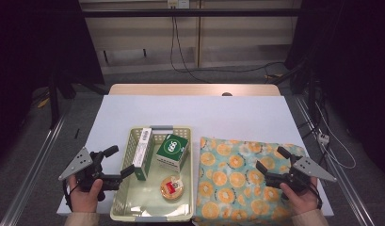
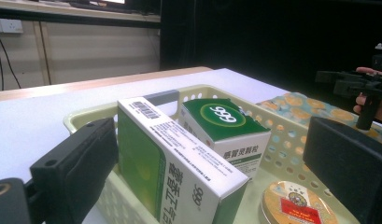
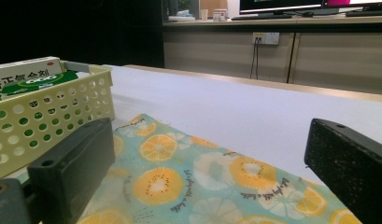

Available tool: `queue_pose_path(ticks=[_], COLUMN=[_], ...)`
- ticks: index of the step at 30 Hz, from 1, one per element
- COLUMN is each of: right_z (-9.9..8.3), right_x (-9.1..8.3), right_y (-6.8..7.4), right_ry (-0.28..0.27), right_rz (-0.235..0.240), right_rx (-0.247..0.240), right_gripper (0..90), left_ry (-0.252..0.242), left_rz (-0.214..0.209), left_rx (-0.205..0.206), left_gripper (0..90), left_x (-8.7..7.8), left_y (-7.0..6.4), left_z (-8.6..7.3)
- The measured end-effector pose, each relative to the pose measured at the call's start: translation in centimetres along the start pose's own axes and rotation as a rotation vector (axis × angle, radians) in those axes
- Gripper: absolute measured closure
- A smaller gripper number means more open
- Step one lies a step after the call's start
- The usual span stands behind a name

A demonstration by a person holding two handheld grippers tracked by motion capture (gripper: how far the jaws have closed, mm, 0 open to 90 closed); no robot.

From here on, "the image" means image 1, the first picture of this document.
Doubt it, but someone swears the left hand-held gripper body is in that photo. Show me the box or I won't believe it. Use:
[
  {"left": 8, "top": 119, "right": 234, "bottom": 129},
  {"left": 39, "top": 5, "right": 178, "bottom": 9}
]
[{"left": 57, "top": 146, "right": 122, "bottom": 202}]

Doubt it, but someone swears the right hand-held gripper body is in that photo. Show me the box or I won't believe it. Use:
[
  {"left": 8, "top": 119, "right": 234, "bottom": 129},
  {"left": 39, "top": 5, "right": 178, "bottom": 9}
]
[{"left": 265, "top": 154, "right": 338, "bottom": 201}]

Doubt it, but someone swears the cream plastic basket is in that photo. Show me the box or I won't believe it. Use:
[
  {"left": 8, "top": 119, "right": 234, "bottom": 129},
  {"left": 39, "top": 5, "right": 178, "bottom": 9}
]
[{"left": 109, "top": 125, "right": 194, "bottom": 223}]

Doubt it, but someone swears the orange print fabric bag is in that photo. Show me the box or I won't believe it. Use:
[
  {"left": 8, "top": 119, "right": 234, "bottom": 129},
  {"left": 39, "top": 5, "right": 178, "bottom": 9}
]
[{"left": 193, "top": 136, "right": 307, "bottom": 226}]

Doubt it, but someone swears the green square box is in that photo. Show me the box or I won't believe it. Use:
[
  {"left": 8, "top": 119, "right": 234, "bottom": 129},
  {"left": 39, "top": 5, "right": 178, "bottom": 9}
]
[{"left": 155, "top": 133, "right": 190, "bottom": 173}]

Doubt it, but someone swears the person's right hand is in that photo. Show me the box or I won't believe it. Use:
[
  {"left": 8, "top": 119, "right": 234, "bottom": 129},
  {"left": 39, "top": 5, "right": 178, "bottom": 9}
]
[{"left": 279, "top": 177, "right": 320, "bottom": 216}]

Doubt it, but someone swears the person's left hand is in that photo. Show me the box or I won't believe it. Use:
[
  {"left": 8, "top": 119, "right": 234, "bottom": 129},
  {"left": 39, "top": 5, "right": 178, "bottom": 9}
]
[{"left": 67, "top": 174, "right": 104, "bottom": 214}]

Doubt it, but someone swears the long green and white box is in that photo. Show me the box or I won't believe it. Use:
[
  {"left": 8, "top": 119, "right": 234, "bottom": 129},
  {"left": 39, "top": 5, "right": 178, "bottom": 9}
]
[{"left": 132, "top": 126, "right": 155, "bottom": 182}]

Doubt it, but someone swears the white power strip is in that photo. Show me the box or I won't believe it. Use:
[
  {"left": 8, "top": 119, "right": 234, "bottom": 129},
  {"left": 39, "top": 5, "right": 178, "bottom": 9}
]
[{"left": 316, "top": 132, "right": 331, "bottom": 146}]

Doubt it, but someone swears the round orange tin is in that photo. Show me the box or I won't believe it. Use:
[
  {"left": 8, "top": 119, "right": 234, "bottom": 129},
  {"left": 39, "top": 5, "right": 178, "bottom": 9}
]
[{"left": 159, "top": 175, "right": 184, "bottom": 202}]

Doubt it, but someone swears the yellow floor tape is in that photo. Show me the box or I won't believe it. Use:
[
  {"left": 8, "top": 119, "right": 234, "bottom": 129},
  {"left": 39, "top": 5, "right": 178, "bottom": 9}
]
[{"left": 36, "top": 97, "right": 52, "bottom": 109}]

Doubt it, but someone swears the white table cover sheet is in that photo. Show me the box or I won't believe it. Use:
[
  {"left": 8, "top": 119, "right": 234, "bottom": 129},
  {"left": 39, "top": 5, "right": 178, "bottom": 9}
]
[{"left": 56, "top": 94, "right": 335, "bottom": 218}]

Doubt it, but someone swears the dark curtain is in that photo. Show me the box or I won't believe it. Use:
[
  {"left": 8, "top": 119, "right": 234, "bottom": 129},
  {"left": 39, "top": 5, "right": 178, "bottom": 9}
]
[
  {"left": 0, "top": 0, "right": 105, "bottom": 169},
  {"left": 285, "top": 0, "right": 385, "bottom": 172}
]

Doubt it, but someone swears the black horizontal bar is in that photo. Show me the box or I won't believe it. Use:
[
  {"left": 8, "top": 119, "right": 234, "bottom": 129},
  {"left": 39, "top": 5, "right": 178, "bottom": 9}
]
[{"left": 81, "top": 8, "right": 302, "bottom": 18}]

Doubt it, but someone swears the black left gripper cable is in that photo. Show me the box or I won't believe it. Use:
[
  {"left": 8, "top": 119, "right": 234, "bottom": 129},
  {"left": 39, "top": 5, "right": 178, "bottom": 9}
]
[{"left": 61, "top": 181, "right": 80, "bottom": 209}]

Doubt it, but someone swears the metal floor rail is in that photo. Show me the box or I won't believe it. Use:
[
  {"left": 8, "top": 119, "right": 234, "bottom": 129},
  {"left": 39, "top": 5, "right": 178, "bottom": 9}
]
[
  {"left": 0, "top": 114, "right": 70, "bottom": 226},
  {"left": 293, "top": 95, "right": 377, "bottom": 226}
]

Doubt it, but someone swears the white cable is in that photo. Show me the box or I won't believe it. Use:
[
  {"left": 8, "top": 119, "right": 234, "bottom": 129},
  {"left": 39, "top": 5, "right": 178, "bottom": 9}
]
[{"left": 315, "top": 102, "right": 358, "bottom": 170}]

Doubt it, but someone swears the black floor cable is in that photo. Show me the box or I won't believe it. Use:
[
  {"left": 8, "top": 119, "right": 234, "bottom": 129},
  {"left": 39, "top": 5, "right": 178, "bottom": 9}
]
[
  {"left": 172, "top": 17, "right": 212, "bottom": 84},
  {"left": 169, "top": 18, "right": 290, "bottom": 75}
]

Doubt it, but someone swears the white wall socket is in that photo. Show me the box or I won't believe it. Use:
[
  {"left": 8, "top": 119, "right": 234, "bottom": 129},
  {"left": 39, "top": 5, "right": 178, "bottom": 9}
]
[{"left": 167, "top": 0, "right": 190, "bottom": 9}]

